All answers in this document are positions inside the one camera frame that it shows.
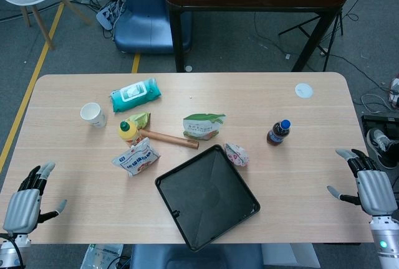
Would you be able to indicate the blue machine base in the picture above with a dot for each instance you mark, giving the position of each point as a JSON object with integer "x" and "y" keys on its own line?
{"x": 146, "y": 20}

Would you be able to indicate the white floor disc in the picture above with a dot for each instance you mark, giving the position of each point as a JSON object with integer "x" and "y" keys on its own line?
{"x": 188, "y": 68}

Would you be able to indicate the white paper cup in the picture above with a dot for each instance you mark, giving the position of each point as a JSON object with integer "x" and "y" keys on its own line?
{"x": 92, "y": 115}

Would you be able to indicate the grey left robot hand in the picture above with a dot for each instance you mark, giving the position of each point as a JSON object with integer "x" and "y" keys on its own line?
{"x": 23, "y": 208}

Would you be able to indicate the yellow bottle green cap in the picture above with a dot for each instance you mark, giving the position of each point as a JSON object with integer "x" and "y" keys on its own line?
{"x": 128, "y": 133}

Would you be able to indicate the clear printed plastic bag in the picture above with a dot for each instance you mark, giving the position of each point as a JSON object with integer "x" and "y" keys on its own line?
{"x": 101, "y": 256}

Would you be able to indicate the black equipment case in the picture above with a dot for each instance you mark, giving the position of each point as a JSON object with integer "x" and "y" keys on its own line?
{"x": 381, "y": 121}

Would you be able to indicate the wooden rolling pin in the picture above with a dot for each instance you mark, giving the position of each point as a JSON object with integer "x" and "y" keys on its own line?
{"x": 170, "y": 139}

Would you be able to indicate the brown drink bottle blue cap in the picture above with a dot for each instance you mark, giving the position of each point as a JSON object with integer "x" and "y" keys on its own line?
{"x": 278, "y": 133}

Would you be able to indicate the white castor sugar bag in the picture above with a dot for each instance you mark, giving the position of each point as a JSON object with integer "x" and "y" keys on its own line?
{"x": 137, "y": 160}

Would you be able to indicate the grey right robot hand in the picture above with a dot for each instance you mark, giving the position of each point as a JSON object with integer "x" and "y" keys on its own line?
{"x": 375, "y": 192}

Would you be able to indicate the teal wet wipes pack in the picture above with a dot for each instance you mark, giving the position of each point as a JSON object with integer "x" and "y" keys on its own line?
{"x": 135, "y": 94}

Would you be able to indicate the black plastic tray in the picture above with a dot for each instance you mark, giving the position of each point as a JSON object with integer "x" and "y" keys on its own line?
{"x": 207, "y": 199}

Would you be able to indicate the small yellow-green snack packet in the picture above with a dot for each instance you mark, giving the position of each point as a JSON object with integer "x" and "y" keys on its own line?
{"x": 141, "y": 119}

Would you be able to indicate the white round table grommet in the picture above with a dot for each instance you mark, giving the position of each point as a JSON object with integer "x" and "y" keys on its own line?
{"x": 304, "y": 90}

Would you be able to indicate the grey black sneaker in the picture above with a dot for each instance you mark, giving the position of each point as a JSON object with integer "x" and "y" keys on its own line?
{"x": 381, "y": 146}

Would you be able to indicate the black tripod stand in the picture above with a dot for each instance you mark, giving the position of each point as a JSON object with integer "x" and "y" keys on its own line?
{"x": 311, "y": 29}

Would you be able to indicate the white power strip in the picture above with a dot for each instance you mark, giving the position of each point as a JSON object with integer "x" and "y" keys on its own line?
{"x": 107, "y": 16}

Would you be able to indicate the green white corn starch bag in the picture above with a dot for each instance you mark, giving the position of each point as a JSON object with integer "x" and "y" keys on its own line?
{"x": 201, "y": 127}

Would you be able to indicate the blue robot body base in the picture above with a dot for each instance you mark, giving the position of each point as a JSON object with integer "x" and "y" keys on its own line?
{"x": 196, "y": 258}

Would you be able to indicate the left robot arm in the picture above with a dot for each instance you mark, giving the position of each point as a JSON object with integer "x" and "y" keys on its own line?
{"x": 7, "y": 255}

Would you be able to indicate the white box under table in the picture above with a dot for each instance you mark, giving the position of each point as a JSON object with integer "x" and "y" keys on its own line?
{"x": 290, "y": 256}

